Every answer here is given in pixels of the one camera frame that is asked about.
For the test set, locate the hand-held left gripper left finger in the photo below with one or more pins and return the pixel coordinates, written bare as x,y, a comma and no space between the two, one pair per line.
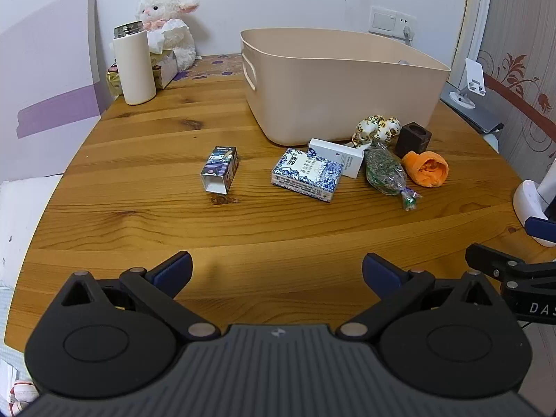
173,269

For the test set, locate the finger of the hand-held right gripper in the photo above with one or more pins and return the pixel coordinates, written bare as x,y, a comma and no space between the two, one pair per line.
493,259
541,229

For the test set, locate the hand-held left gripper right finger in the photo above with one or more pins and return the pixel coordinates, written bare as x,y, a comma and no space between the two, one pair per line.
382,271

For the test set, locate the clear bag of dried herbs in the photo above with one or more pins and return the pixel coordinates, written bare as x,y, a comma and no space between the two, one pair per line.
384,169

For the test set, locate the orange cloth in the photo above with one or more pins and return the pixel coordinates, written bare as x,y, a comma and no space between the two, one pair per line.
423,169

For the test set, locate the small blue printed carton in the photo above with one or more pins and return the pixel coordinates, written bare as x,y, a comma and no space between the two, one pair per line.
220,167

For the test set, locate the white cardboard box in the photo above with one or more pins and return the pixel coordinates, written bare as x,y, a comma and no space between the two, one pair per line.
343,156

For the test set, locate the blue white tissue packet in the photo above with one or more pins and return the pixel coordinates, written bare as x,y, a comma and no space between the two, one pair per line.
306,173

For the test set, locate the dark brown wooden block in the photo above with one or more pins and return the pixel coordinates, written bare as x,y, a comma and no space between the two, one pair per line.
412,141

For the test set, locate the white yellow floral scrunchie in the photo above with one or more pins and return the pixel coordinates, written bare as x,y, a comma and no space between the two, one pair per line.
375,128

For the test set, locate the beige plastic storage bin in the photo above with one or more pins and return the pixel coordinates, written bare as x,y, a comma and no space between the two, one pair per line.
339,91

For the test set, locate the white round device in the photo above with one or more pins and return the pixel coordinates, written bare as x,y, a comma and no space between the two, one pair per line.
527,200

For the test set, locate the grey laptop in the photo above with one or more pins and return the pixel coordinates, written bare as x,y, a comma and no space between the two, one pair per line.
482,117

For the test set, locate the white phone stand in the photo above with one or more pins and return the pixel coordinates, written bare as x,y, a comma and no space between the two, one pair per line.
472,76

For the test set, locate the gold foil packet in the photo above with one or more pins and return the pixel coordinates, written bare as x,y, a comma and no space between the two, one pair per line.
114,80

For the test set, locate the tissue box with white tissue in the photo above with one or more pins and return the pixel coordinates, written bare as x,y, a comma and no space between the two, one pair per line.
165,67

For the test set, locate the white thermos bottle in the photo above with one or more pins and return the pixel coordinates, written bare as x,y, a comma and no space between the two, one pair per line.
134,69

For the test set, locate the purple floral table mat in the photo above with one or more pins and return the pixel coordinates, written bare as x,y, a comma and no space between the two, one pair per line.
217,65

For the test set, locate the white power plug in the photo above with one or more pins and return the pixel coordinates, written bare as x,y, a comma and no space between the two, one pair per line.
408,34

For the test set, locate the white and purple panel board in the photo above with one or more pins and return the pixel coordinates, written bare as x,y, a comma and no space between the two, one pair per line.
52,65

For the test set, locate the white plush lamb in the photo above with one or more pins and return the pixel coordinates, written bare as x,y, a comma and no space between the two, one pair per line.
153,3

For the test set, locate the cream door frame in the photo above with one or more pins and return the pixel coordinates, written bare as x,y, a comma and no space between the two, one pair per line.
475,17

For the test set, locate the white wall switch socket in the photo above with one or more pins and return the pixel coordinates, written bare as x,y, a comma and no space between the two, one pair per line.
386,21

